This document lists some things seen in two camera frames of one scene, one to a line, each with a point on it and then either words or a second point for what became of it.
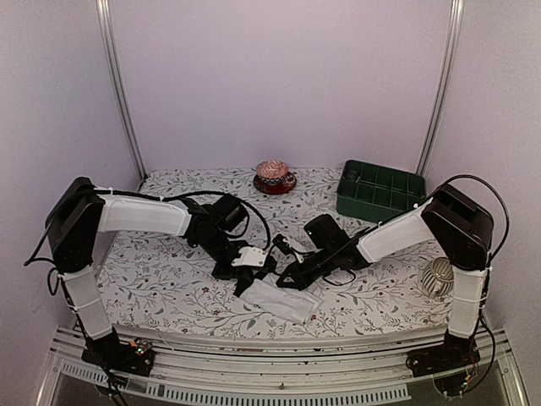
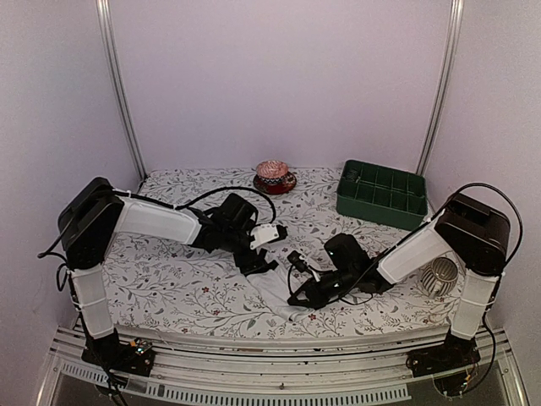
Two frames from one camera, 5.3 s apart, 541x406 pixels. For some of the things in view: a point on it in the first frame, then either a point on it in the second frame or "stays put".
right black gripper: [303, 280] -> [316, 299]
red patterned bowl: [271, 172] stays put
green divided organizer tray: [370, 192] stays put
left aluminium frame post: [105, 23] stays put
